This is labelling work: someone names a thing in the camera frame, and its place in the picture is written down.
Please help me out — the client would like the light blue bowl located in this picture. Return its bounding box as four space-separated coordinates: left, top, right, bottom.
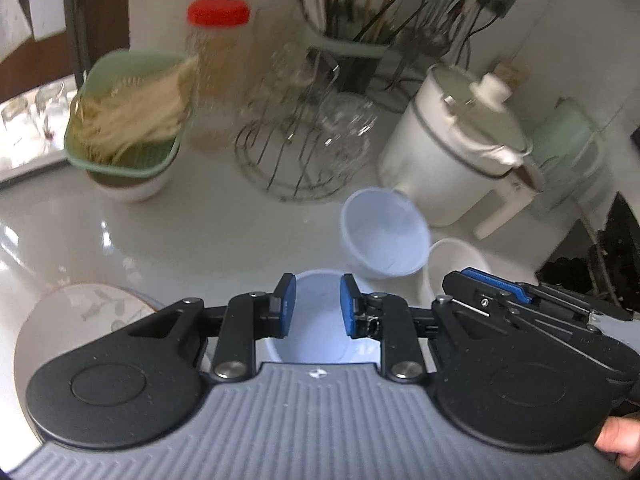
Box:
340 188 431 280
266 269 380 364

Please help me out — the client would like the white leaf-pattern plate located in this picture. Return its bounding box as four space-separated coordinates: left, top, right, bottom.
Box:
13 282 158 411

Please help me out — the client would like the person's right hand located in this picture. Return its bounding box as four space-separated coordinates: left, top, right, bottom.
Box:
594 417 640 471

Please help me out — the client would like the white small bowl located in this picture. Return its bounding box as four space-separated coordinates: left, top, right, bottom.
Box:
419 237 491 308

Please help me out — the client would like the black gas stove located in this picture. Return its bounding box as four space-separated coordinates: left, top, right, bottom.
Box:
536 193 639 314

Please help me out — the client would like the green lidded container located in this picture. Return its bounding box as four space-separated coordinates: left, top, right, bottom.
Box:
532 98 605 214

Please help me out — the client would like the white electric cooking pot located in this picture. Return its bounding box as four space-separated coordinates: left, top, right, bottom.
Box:
378 64 544 240

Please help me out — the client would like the white bowl orange base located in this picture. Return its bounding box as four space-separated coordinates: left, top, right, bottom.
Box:
87 165 174 203

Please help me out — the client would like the green plastic colander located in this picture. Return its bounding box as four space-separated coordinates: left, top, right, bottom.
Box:
63 48 189 181

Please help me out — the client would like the red-lid plastic jar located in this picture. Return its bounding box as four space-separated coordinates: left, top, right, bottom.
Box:
186 0 250 152

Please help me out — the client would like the dry noodle bundle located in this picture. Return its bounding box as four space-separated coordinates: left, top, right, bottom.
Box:
69 54 199 162

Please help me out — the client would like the white drying tray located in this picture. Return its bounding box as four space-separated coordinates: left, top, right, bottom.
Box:
1 76 77 186

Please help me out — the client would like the clear glass right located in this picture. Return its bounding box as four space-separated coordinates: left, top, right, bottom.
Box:
35 80 70 140

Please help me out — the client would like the green utensil holder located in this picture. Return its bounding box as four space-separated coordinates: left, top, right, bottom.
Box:
297 0 516 58

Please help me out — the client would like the black metal shelf rack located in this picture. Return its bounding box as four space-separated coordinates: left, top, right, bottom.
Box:
63 0 130 89

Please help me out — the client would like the wire glass rack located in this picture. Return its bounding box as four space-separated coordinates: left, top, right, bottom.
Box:
234 49 378 203

